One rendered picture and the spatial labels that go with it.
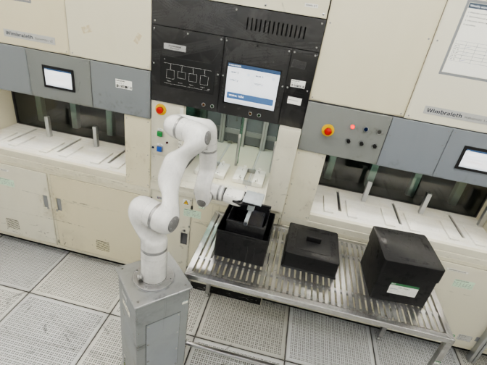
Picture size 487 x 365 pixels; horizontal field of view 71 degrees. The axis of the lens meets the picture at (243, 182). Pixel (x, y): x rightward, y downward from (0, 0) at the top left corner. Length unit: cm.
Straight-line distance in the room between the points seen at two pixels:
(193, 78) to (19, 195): 165
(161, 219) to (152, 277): 35
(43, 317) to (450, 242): 260
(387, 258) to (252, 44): 124
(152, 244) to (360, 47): 135
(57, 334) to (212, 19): 208
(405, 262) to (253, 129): 167
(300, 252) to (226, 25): 123
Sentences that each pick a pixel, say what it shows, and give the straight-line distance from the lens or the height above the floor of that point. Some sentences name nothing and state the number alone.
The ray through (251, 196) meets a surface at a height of 109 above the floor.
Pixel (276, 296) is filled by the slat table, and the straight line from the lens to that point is 175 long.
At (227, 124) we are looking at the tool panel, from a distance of 297.
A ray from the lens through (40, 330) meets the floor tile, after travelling 266.
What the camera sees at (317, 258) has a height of 86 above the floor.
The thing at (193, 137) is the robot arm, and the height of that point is 147.
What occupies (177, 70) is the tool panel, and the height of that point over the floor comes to 159.
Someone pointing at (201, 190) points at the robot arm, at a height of 113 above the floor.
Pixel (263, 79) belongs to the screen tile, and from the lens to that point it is 189.
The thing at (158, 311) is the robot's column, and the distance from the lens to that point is 174.
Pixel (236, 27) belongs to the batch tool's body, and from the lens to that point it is 189.
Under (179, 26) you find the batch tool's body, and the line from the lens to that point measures 197.
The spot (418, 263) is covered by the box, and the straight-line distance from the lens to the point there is 186.
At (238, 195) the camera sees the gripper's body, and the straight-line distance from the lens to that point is 179.
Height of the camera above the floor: 201
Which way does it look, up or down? 29 degrees down
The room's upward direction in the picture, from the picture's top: 9 degrees clockwise
